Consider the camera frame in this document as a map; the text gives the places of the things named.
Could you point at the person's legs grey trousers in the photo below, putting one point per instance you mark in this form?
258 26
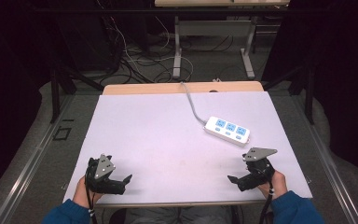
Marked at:
180 216

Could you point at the person's right hand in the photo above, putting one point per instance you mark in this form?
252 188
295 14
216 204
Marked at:
276 185

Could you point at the metal floor rail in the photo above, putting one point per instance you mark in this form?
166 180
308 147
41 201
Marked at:
326 161
28 168

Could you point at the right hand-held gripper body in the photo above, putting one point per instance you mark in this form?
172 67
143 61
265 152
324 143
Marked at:
257 171

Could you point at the white table sheet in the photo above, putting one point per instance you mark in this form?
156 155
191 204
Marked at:
167 146

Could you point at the white metal frame desk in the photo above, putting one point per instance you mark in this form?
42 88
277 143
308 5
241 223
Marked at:
214 28

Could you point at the white power strip blue sockets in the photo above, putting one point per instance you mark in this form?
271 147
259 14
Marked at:
227 130

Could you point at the wooden table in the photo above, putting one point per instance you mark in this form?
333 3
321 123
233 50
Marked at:
155 88

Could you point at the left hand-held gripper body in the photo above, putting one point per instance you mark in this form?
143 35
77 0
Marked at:
103 174

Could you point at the person's left hand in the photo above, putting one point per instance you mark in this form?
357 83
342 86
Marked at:
82 194

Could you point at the black metal stand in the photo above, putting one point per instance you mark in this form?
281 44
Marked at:
307 90
59 84

